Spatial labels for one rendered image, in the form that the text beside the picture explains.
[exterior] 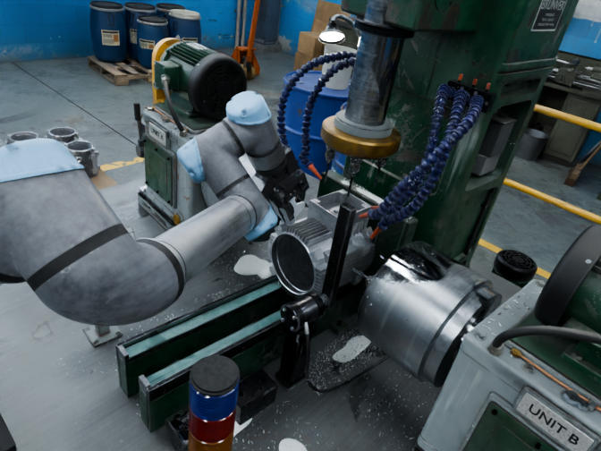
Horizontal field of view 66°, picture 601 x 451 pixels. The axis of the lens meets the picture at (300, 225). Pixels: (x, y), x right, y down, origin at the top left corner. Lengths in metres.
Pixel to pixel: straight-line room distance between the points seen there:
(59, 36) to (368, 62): 5.90
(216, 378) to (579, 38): 5.74
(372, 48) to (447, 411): 0.70
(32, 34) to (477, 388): 6.23
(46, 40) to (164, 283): 6.15
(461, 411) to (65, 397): 0.79
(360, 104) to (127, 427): 0.81
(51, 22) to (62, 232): 6.15
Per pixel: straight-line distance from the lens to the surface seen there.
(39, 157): 0.55
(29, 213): 0.54
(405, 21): 0.94
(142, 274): 0.55
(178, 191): 1.45
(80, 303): 0.54
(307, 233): 1.07
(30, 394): 1.16
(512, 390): 0.84
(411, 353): 0.94
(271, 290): 1.17
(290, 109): 3.11
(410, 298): 0.92
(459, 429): 0.95
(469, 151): 1.14
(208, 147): 0.86
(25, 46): 6.57
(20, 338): 1.28
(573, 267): 0.78
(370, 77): 0.99
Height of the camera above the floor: 1.67
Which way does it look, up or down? 32 degrees down
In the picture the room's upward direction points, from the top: 9 degrees clockwise
